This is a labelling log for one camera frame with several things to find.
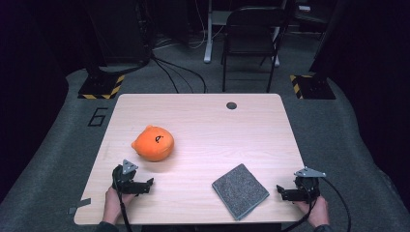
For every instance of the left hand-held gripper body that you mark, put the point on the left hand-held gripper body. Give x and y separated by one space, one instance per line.
124 179

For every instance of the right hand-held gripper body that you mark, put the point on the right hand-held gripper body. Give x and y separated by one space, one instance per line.
307 185

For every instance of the orange plush toy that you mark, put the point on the orange plush toy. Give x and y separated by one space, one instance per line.
154 144

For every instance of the grey speckled cloth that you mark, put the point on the grey speckled cloth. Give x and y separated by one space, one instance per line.
240 191

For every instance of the person's left hand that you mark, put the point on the person's left hand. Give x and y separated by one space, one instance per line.
112 203

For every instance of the person's right hand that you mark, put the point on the person's right hand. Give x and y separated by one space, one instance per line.
317 211

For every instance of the grey tape strip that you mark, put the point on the grey tape strip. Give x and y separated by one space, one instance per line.
80 205

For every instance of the black stand hazard-striped base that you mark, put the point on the black stand hazard-striped base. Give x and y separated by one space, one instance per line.
101 85
311 87

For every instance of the black folding chair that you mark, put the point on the black folding chair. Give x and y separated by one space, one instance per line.
249 35

